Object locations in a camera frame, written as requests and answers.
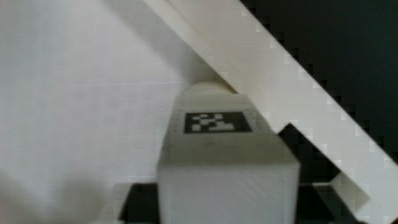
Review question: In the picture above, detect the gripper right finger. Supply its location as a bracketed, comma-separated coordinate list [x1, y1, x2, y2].
[294, 185, 367, 224]

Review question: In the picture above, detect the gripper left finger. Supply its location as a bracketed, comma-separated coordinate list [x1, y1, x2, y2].
[95, 182, 161, 224]

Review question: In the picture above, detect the white square tabletop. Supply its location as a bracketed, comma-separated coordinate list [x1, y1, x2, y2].
[0, 0, 218, 224]

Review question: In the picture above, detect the white right fence wall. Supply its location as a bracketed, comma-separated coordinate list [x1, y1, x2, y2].
[166, 0, 398, 224]

